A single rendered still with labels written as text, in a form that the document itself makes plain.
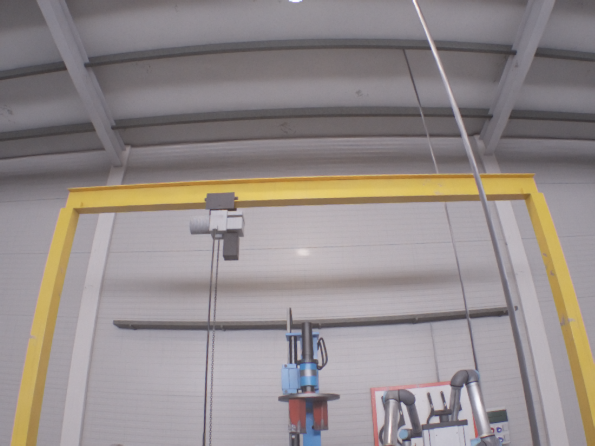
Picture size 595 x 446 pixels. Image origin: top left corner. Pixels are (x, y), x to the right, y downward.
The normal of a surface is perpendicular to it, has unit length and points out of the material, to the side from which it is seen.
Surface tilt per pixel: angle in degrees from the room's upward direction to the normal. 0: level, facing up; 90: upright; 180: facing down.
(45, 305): 90
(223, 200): 90
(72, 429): 90
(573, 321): 90
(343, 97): 174
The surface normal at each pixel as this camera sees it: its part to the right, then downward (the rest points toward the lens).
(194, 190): -0.01, -0.49
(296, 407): -0.56, -0.39
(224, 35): 0.03, 0.81
